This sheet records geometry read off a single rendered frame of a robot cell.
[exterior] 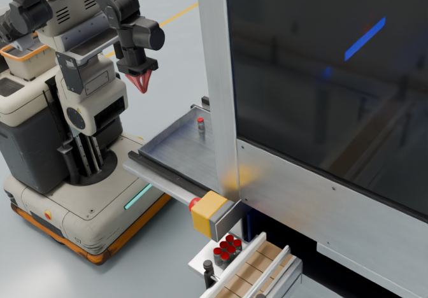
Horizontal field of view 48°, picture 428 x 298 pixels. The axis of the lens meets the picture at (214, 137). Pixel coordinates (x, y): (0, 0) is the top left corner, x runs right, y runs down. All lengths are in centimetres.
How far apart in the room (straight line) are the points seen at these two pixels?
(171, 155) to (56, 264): 116
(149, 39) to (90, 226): 115
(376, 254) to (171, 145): 76
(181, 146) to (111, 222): 81
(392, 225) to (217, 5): 48
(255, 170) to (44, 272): 161
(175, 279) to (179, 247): 17
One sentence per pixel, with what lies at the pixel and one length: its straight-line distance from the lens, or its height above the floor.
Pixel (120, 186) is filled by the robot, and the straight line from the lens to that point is 228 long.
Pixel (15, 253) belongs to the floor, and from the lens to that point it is 258.
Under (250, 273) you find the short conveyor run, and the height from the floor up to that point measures 93.
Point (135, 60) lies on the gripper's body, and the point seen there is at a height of 120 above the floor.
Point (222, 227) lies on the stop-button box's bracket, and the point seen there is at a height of 100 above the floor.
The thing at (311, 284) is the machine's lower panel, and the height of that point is 86.
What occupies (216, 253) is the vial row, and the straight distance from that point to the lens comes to 113.
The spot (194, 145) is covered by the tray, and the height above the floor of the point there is 88.
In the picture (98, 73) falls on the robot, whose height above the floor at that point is 88.
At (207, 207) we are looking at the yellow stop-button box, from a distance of 108.
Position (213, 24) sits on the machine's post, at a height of 145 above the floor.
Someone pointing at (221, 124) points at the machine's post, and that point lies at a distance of 98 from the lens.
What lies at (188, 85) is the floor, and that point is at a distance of 337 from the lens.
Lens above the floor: 183
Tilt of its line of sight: 39 degrees down
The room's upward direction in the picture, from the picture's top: 6 degrees counter-clockwise
